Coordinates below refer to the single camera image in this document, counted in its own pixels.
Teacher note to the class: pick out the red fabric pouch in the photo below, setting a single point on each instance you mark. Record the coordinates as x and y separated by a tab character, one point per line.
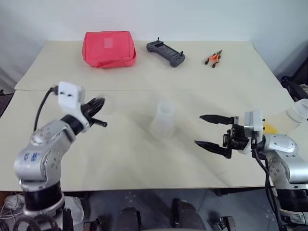
109	49

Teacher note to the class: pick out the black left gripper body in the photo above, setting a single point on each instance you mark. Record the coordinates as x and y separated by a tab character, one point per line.
88	113

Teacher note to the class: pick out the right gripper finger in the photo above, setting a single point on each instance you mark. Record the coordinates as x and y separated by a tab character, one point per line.
214	119
211	146

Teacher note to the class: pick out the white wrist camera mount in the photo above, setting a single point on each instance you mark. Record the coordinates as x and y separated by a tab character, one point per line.
255	121
68	95

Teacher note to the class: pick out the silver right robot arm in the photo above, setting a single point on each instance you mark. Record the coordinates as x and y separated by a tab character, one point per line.
281	144

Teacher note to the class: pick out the clear bottle with orange liquid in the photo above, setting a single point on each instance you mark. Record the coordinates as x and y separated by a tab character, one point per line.
294	115

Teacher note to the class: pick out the dark grey handheld controller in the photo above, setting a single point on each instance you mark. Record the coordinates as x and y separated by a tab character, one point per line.
166	53

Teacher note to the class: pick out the black metal rack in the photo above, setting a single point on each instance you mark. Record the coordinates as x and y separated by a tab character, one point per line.
298	89

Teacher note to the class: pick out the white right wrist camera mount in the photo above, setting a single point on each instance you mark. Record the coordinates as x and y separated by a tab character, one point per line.
255	121

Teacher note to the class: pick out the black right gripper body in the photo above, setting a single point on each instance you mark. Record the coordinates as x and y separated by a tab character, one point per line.
237	138

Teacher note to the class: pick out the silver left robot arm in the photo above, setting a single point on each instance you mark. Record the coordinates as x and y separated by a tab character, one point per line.
41	149

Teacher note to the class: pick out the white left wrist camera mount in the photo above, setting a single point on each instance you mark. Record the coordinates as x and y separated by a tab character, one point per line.
68	95

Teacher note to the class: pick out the translucent white plastic bottle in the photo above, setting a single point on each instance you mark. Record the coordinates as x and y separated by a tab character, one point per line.
163	120

